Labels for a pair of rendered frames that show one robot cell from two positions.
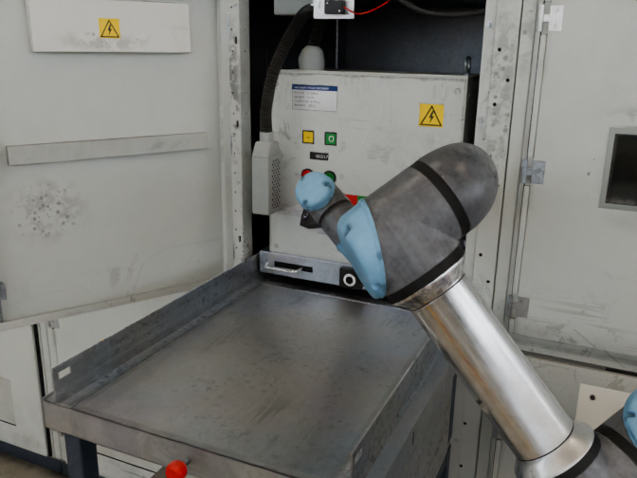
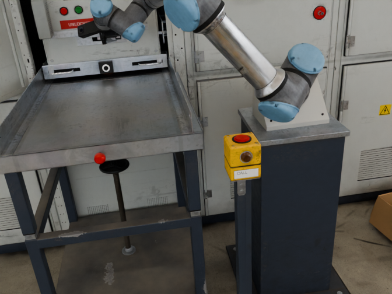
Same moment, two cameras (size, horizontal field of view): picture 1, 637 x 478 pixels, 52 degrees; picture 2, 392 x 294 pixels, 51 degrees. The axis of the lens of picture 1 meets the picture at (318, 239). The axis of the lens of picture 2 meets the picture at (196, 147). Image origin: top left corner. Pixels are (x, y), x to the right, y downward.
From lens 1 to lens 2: 0.57 m
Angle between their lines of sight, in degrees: 30
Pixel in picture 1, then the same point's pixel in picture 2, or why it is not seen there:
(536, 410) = (265, 63)
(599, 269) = not seen: hidden behind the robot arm
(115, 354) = (11, 127)
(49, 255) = not seen: outside the picture
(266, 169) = (44, 8)
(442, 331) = (224, 38)
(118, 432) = (51, 156)
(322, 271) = (86, 68)
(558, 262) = not seen: hidden behind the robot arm
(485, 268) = (179, 41)
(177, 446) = (92, 148)
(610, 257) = (236, 20)
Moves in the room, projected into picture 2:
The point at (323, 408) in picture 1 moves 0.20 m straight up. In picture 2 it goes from (147, 115) to (139, 56)
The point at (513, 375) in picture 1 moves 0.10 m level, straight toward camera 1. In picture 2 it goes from (254, 50) to (268, 58)
